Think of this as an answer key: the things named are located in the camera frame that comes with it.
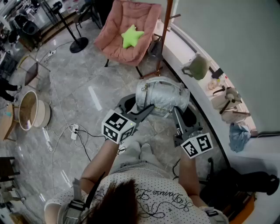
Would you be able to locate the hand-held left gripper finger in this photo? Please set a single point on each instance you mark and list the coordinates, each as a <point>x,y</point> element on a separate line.
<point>143,113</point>
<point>122,102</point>

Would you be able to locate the black stool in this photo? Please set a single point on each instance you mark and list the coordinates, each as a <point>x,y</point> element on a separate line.
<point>6,168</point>

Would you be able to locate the brown wooden coat rack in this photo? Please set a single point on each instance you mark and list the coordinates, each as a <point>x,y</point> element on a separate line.
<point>167,13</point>

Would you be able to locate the black office chair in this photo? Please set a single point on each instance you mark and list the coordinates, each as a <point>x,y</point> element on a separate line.
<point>236,183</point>

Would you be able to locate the white cloth bag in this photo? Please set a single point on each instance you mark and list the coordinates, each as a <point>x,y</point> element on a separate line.
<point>234,116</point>

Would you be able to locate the wooden stool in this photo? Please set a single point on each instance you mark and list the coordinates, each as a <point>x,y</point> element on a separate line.
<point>6,124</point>

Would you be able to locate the pink cushioned chair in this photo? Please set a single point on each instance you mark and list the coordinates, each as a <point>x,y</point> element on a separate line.
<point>122,15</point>

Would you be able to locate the person's white dotted shirt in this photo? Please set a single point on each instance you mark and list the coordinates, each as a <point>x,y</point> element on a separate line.
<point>157,197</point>

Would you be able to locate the blue cloth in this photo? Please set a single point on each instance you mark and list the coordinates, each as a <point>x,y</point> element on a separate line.
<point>239,137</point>

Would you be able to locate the white window ledge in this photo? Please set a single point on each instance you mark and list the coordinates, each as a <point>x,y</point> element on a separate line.
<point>197,87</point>

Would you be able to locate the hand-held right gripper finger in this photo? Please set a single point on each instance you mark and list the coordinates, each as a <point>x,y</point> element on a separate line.
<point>179,120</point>
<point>191,119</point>

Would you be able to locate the beige tote bag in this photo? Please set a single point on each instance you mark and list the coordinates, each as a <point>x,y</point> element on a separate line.
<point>221,100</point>

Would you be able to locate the person's right leg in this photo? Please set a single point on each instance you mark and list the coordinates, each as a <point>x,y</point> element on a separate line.
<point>148,154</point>

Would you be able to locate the silver puffy bag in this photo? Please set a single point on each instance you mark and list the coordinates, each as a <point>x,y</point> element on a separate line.
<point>162,96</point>

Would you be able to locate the person's right forearm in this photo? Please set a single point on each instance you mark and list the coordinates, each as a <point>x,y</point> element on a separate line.
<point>189,175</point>

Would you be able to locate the small white power adapter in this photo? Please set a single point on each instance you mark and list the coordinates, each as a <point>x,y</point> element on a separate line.
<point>52,53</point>

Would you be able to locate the dark grey bag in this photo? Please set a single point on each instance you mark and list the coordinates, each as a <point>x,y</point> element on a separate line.
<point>155,51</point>

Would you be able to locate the metal frame side table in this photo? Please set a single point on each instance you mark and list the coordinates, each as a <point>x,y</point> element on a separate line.
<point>31,73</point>

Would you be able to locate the person's left leg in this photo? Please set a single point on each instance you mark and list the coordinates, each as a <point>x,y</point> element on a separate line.
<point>132,153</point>

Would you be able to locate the black cart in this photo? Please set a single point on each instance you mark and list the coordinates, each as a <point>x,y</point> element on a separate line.
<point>26,28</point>

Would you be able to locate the small beige plush toy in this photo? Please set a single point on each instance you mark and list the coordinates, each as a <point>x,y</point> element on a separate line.
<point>212,85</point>

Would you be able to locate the person's left forearm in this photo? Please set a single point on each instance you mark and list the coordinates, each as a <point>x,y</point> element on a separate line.
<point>98,162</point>

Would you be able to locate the round wooden glass-top table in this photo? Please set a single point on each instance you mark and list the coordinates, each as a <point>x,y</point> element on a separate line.
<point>41,111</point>

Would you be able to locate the grey shoulder harness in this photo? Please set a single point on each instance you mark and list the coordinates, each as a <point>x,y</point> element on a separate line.
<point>75,205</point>

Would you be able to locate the person's leg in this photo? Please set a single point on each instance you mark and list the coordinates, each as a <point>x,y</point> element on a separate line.
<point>132,153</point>
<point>148,154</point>

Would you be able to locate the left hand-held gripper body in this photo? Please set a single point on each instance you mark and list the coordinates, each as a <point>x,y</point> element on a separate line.
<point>118,127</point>

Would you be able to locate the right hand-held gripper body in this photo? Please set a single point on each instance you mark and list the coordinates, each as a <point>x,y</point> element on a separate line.
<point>197,145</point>

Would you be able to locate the white power strip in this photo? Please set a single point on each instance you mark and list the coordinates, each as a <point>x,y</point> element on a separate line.
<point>74,131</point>

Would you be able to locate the green star pillow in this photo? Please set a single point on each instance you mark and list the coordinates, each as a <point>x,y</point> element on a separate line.
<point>131,37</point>

